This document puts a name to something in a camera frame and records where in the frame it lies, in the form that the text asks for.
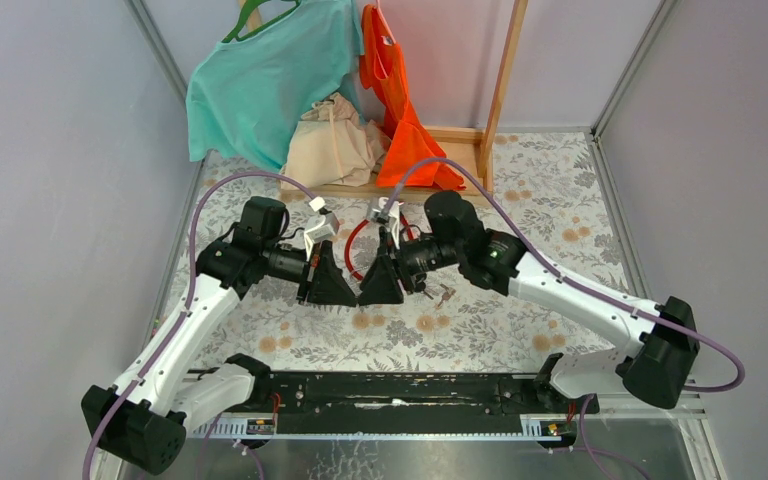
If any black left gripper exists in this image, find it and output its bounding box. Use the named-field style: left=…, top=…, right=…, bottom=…
left=262, top=240, right=358, bottom=308

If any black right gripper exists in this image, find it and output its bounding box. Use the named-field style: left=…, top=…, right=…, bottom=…
left=357, top=225, right=463, bottom=307

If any black headed key bunch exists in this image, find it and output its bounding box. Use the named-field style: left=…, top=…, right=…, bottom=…
left=420, top=282, right=434, bottom=299

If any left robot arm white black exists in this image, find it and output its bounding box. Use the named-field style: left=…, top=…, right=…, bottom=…
left=81, top=196, right=357, bottom=475

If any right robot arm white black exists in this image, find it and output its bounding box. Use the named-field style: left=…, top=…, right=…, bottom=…
left=358, top=191, right=699, bottom=412

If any beige cloth bag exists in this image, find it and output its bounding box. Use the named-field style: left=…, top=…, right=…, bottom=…
left=281, top=92, right=391, bottom=188

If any orange garment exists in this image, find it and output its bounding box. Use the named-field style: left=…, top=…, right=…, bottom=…
left=359, top=4, right=446, bottom=188

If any wooden clothes rack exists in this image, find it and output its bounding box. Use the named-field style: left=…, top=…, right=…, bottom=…
left=238, top=0, right=530, bottom=208

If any floral table mat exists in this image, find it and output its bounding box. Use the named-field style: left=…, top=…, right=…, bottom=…
left=191, top=132, right=628, bottom=372

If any teal t-shirt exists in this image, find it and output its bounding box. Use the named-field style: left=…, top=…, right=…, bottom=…
left=185, top=1, right=363, bottom=172

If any green clothes hanger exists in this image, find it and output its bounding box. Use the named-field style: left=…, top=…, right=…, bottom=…
left=221, top=0, right=302, bottom=44

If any red cable lock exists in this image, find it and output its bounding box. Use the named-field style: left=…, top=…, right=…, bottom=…
left=344, top=210, right=418, bottom=283

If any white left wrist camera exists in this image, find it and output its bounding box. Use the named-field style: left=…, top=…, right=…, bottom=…
left=303, top=197, right=340, bottom=248

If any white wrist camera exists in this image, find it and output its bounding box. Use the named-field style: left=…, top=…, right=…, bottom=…
left=366, top=197, right=402, bottom=248
left=303, top=197, right=340, bottom=248

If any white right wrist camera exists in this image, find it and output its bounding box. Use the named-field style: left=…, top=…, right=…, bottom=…
left=366, top=197, right=402, bottom=248

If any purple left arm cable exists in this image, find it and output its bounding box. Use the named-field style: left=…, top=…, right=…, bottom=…
left=82, top=170, right=322, bottom=480

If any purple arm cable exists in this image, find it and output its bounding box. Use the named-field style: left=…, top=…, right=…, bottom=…
left=82, top=170, right=322, bottom=480
left=383, top=157, right=746, bottom=480

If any aluminium frame rail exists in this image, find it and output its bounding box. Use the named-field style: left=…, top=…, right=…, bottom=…
left=181, top=375, right=703, bottom=443

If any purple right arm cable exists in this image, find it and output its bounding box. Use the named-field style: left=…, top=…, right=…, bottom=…
left=383, top=157, right=746, bottom=480

